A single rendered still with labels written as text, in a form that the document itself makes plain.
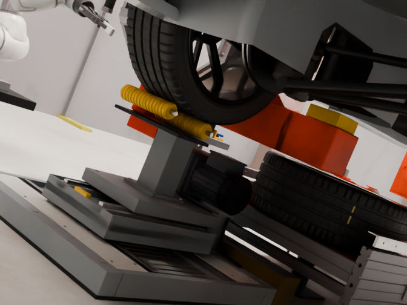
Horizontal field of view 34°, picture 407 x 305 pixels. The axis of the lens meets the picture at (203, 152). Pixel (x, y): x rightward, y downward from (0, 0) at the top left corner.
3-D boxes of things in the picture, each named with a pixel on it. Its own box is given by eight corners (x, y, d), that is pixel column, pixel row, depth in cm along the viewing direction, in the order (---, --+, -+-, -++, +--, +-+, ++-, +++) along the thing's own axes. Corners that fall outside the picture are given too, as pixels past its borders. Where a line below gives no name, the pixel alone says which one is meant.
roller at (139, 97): (166, 120, 212) (173, 103, 212) (113, 95, 232) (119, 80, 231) (178, 124, 217) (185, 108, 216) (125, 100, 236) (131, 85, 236)
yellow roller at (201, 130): (202, 141, 217) (209, 124, 216) (147, 115, 236) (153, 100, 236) (214, 144, 221) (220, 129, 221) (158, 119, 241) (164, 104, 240)
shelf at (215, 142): (165, 129, 277) (168, 122, 277) (140, 117, 288) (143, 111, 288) (228, 150, 309) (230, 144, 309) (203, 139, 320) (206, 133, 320)
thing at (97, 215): (102, 241, 196) (114, 211, 196) (40, 196, 220) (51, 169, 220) (208, 257, 233) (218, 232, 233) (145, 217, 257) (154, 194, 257)
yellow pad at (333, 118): (335, 126, 234) (341, 113, 233) (304, 115, 243) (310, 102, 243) (354, 135, 244) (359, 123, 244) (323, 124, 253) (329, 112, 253)
